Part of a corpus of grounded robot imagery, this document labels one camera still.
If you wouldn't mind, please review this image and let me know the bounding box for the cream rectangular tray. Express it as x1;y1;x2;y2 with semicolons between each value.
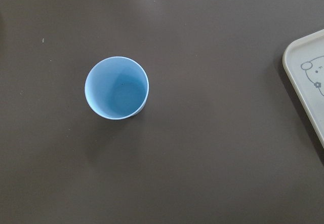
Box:
282;30;323;144

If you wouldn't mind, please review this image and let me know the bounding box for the blue cup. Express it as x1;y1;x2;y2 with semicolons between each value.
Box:
84;56;149;120

